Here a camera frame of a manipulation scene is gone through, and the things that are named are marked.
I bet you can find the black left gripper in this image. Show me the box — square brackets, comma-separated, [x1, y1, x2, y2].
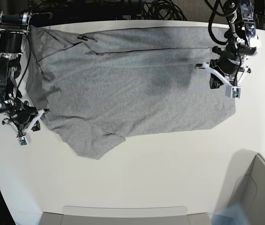
[210, 54, 251, 86]

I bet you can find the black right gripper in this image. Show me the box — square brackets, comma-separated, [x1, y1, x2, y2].
[2, 101, 45, 135]

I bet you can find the grey T-shirt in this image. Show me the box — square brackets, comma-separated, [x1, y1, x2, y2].
[26, 27, 236, 159]

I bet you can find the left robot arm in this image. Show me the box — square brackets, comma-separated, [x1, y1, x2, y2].
[205, 0, 260, 86]

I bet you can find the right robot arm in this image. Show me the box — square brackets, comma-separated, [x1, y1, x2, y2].
[0, 9, 45, 138]

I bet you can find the grey side bin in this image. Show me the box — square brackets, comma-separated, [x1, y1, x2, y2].
[211, 154, 265, 225]

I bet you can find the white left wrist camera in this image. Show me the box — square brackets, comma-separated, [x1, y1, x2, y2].
[225, 86, 242, 98]

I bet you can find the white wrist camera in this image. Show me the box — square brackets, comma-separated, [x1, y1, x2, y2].
[17, 135, 30, 146]
[225, 86, 242, 98]

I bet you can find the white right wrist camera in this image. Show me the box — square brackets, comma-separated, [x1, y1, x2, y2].
[17, 135, 30, 146]

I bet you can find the black cable bundle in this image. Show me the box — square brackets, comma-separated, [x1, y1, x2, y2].
[113, 0, 189, 22]

